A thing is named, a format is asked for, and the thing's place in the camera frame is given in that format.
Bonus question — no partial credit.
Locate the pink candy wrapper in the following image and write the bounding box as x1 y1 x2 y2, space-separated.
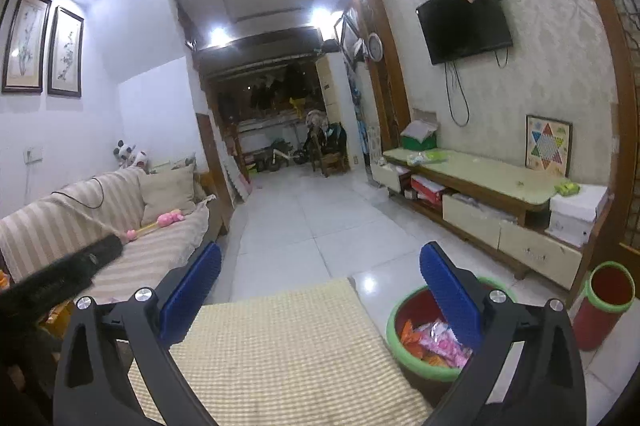
417 320 473 368

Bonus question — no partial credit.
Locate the chinese checkers board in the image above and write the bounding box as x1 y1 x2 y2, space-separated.
525 114 573 177

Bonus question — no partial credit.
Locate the long TV cabinet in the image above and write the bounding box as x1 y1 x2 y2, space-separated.
371 149 611 301

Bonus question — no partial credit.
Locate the framed picture right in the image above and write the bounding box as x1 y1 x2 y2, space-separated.
48 6 84 98

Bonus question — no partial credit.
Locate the round wall clock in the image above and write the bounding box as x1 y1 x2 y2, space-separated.
367 32 384 63

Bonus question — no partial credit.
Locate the small red green bin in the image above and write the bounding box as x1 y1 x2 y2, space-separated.
573 261 636 351

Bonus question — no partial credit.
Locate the beige sofa cushion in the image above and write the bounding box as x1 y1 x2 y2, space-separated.
140 165 195 227

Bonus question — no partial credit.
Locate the framed picture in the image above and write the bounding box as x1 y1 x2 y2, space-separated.
1 0 51 93
48 6 84 98

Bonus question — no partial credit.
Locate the framed picture left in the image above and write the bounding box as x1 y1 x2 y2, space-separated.
1 0 51 93

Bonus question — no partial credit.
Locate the pink toy wand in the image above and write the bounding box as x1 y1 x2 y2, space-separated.
125 209 186 243

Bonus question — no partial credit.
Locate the red bin green rim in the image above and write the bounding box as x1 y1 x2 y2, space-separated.
385 275 522 407

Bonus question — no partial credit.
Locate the green box on cabinet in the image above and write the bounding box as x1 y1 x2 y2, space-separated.
400 108 439 152

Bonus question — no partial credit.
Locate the white balance bike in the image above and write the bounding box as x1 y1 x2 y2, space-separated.
266 145 308 172

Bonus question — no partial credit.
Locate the striped beige sofa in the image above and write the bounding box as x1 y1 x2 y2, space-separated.
1 167 226 303

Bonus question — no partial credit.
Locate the white storage box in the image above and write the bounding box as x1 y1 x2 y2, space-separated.
546 184 608 247

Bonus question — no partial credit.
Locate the plush cow toy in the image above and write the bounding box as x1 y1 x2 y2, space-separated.
113 140 149 169

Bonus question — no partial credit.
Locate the orange snack wrapper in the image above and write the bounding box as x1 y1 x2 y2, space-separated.
400 320 448 368

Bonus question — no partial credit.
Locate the wall mounted black television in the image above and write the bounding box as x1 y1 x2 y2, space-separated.
416 0 513 65

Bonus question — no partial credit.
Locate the wooden chair in hallway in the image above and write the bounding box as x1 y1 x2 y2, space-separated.
305 109 348 177

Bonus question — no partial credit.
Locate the checkered green tablecloth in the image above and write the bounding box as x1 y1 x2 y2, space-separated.
127 277 434 426

